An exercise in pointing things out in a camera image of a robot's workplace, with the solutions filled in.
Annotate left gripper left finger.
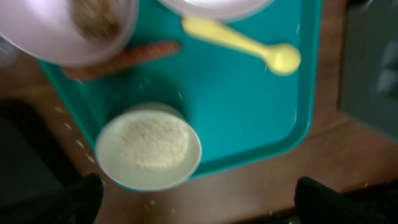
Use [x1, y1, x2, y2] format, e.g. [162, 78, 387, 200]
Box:
[1, 173, 104, 224]

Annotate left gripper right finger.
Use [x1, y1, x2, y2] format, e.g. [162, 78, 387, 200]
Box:
[294, 177, 397, 224]

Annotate white rice bowl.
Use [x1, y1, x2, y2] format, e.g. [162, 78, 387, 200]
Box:
[95, 103, 202, 192]

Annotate small pink bowl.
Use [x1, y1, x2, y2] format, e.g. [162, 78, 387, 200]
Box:
[1, 0, 139, 67]

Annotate black plastic tray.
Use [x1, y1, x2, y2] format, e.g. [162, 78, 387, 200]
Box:
[1, 100, 81, 217]

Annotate white rice pile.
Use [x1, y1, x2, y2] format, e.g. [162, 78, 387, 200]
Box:
[119, 116, 189, 170]

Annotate teal serving tray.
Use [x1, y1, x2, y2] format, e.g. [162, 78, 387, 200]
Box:
[40, 0, 322, 177]

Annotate yellow plastic spoon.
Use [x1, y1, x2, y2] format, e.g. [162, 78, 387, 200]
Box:
[181, 16, 302, 76]

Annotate orange carrot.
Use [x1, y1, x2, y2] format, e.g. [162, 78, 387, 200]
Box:
[62, 40, 182, 81]

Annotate brown food scraps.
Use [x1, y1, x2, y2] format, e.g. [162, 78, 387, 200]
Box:
[68, 0, 121, 40]

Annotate large pink plate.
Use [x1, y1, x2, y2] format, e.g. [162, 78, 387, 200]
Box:
[158, 0, 274, 21]

